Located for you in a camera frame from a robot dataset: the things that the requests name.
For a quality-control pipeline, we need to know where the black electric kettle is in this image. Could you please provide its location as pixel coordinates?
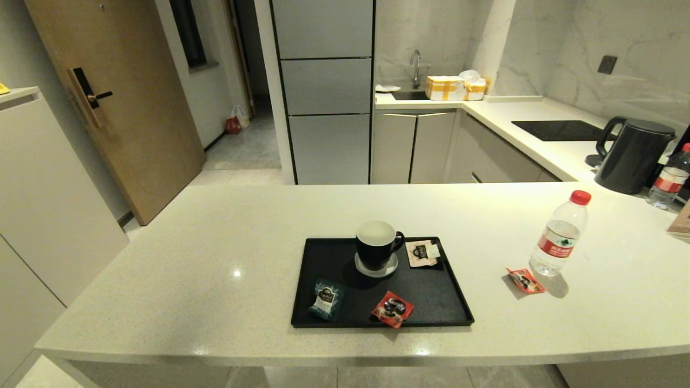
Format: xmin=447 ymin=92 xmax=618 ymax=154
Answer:
xmin=595 ymin=116 xmax=676 ymax=195

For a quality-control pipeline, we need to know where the clear water bottle red cap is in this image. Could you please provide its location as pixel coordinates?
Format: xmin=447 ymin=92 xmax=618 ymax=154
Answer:
xmin=646 ymin=143 xmax=690 ymax=210
xmin=529 ymin=190 xmax=592 ymax=278

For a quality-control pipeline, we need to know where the dark narrow window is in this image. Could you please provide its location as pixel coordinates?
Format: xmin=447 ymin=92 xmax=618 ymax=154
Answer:
xmin=170 ymin=0 xmax=208 ymax=69

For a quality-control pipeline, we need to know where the beige tea sachet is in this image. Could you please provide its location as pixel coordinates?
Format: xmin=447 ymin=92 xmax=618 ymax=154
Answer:
xmin=405 ymin=239 xmax=441 ymax=268

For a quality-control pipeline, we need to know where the large yellow white box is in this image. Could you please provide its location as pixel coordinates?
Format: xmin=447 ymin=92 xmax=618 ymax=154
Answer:
xmin=425 ymin=75 xmax=466 ymax=102

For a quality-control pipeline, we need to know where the teal tea sachet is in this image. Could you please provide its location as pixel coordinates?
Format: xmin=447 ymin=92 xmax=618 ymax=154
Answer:
xmin=308 ymin=278 xmax=345 ymax=322

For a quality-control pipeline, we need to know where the black door lock handle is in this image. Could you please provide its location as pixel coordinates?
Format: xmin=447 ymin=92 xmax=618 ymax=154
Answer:
xmin=67 ymin=67 xmax=114 ymax=129

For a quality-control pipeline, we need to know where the grey drawer cabinet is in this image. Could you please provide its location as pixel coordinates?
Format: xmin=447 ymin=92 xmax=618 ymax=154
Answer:
xmin=447 ymin=113 xmax=561 ymax=184

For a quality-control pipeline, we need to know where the black induction cooktop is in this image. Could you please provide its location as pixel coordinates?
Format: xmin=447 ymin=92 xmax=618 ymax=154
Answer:
xmin=511 ymin=120 xmax=618 ymax=142

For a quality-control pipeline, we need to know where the black mug white inside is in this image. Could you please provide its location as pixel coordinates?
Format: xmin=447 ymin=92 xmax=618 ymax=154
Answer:
xmin=355 ymin=220 xmax=405 ymax=272

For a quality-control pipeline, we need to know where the grey cabinet door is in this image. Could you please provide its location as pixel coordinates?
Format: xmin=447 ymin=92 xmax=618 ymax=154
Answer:
xmin=372 ymin=112 xmax=417 ymax=184
xmin=411 ymin=112 xmax=457 ymax=184

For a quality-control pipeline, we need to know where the grey tall refrigerator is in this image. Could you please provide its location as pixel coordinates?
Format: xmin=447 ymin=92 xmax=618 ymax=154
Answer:
xmin=270 ymin=0 xmax=376 ymax=185

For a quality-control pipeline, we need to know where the black rectangular serving tray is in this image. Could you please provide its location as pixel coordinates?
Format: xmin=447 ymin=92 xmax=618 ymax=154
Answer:
xmin=291 ymin=236 xmax=475 ymax=329

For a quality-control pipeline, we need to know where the brown wooden door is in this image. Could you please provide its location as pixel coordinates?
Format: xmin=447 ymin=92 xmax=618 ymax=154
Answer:
xmin=24 ymin=0 xmax=207 ymax=226

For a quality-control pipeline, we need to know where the white tall cabinet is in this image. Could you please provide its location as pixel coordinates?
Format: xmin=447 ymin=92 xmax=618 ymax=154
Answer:
xmin=0 ymin=87 xmax=130 ymax=372

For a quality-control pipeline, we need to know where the red coffee sachet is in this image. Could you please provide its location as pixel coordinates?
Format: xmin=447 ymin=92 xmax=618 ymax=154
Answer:
xmin=371 ymin=290 xmax=415 ymax=329
xmin=506 ymin=267 xmax=546 ymax=295

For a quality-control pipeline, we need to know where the white round saucer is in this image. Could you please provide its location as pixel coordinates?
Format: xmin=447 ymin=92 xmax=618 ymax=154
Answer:
xmin=354 ymin=252 xmax=399 ymax=279

